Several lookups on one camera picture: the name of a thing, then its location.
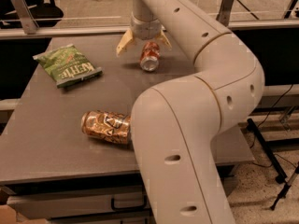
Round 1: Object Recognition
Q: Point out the black floor cable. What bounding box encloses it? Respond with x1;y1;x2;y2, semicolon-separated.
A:
249;84;299;173

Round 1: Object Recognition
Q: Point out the left metal rail bracket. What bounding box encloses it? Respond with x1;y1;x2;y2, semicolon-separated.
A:
10;0;38;35

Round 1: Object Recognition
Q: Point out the grey lower drawer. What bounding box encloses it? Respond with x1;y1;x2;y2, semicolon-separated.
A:
47;209;156;224

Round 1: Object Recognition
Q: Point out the gold patterned soda can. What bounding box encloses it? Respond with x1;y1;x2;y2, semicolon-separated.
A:
81;111;131;145

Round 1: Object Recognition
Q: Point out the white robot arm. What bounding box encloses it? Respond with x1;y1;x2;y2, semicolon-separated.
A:
131;0;264;224

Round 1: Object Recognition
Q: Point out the grey top drawer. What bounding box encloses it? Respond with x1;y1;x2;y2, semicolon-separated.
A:
7;184;239;220

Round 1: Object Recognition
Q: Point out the black office chair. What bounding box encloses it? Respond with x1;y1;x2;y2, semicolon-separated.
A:
0;0;64;28

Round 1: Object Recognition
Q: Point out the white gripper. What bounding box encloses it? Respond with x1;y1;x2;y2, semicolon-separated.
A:
116;14;172;56

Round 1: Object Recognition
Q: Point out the black floor stand bar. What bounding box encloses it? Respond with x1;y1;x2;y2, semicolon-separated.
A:
247;119;287;184

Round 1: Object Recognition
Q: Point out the right metal rail bracket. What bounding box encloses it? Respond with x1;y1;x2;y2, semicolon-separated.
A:
217;0;234;26

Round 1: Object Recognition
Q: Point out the metal rail bracket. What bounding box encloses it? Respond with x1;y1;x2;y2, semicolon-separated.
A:
10;0;38;35
217;0;234;26

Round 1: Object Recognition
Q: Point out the grey drawer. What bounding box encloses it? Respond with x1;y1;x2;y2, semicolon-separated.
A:
7;184;239;220
47;209;156;224

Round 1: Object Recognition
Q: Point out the green kettle chips bag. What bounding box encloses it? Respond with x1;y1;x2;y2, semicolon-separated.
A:
34;44;102;88

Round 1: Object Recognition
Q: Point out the black drawer handle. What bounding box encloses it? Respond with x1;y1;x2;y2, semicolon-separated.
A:
110;196;148;212

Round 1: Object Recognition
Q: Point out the red coke can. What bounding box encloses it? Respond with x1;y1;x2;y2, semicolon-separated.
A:
140;41;160;72

